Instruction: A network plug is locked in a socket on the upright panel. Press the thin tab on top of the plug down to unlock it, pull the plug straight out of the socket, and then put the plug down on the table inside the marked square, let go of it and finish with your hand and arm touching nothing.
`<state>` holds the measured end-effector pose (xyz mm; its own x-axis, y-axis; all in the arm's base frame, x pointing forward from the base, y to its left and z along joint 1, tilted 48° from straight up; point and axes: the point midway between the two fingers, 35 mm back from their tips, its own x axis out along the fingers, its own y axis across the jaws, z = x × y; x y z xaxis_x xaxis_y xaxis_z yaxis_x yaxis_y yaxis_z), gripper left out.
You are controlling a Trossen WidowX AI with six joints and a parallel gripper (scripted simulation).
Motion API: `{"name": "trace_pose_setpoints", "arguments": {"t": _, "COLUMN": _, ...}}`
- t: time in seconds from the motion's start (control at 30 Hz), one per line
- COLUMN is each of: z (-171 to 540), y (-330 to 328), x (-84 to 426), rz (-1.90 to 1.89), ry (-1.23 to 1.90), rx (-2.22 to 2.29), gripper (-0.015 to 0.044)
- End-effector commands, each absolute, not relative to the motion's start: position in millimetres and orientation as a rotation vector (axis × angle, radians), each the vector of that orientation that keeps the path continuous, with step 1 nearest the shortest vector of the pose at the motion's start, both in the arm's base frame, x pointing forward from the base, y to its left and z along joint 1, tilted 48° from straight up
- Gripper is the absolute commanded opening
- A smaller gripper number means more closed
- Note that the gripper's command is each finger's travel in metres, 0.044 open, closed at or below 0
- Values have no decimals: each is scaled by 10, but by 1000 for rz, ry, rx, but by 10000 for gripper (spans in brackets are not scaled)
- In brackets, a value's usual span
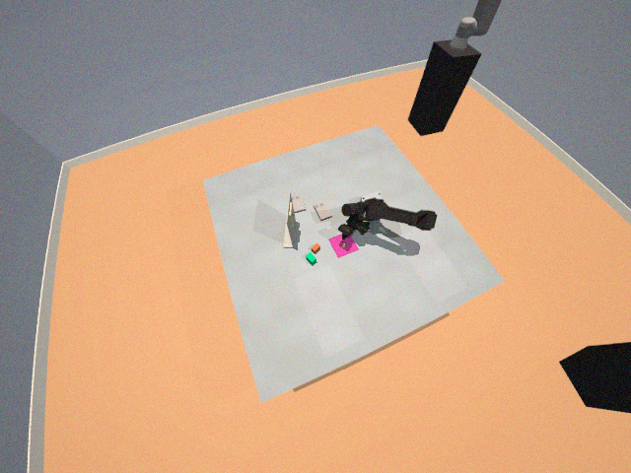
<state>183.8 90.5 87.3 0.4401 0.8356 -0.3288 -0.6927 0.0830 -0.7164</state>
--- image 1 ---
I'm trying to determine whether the pink square marked zone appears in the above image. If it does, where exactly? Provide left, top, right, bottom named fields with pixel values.
left=329, top=235, right=359, bottom=258

